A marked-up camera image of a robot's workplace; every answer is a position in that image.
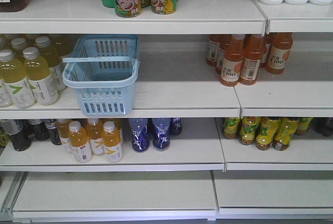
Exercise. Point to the light blue plastic basket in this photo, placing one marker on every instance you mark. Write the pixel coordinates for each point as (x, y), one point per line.
(102, 70)

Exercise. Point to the blue sports drink bottle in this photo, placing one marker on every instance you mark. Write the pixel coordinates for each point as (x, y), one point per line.
(140, 138)
(161, 139)

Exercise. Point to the white metal shelf rack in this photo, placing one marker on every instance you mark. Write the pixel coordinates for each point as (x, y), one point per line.
(202, 177)

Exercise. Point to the orange juice bottle white label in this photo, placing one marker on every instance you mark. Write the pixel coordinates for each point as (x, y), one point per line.
(79, 142)
(112, 142)
(94, 130)

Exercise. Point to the yellow lemon tea bottle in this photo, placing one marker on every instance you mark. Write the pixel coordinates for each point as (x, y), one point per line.
(267, 129)
(287, 128)
(249, 125)
(230, 127)

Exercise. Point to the orange C100 drink bottle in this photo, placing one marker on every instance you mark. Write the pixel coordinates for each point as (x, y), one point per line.
(232, 63)
(252, 59)
(279, 54)
(214, 41)

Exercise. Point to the dark drink bottle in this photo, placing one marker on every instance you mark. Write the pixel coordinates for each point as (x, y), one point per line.
(19, 138)
(39, 129)
(51, 126)

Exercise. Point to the pale yellow juice bottle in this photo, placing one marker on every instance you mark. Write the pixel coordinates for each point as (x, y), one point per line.
(49, 52)
(15, 79)
(41, 79)

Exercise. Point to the dark cola plastic bottle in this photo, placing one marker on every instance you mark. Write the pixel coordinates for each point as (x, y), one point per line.
(323, 125)

